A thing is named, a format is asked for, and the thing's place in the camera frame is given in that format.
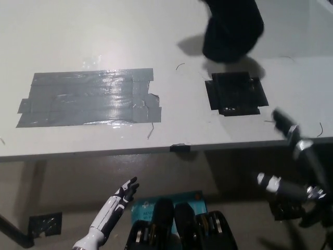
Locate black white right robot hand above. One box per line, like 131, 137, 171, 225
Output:
256, 108, 333, 228

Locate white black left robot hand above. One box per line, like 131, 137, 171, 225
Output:
72, 177, 140, 250

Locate black t-shirt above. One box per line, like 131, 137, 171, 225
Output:
200, 0, 265, 64

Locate robot black legs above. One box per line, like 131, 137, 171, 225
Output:
124, 198, 239, 250

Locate teal cardboard box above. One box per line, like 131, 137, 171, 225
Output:
129, 191, 209, 236

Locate black tape patch on floor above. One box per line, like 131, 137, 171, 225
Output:
28, 211, 63, 238

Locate grey table leg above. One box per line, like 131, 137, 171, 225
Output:
23, 159, 48, 209

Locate black metal floor bar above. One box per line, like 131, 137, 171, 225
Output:
0, 214, 35, 248

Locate black tape square patch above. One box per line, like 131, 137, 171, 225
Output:
204, 71, 270, 117

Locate grey duct tape patch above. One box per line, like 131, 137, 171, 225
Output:
16, 68, 162, 129

